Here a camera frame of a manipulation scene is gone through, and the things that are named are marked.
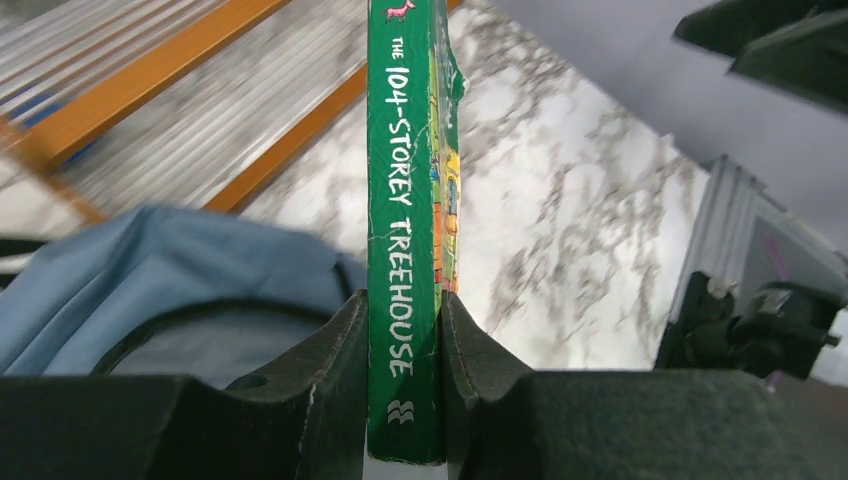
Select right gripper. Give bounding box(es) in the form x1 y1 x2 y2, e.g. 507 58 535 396
674 0 847 114

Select green treehouse book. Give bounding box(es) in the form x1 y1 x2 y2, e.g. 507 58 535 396
366 1 465 465

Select wooden shelf rack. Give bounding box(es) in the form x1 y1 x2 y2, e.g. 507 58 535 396
1 1 369 237

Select aluminium frame rail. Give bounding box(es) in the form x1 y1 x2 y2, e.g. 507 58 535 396
670 157 847 322

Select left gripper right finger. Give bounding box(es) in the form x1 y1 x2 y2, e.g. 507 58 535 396
441 293 847 479

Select blue student backpack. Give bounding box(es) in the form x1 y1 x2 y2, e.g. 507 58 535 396
1 206 366 388

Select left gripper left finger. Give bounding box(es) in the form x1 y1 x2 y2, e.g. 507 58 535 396
1 291 368 479

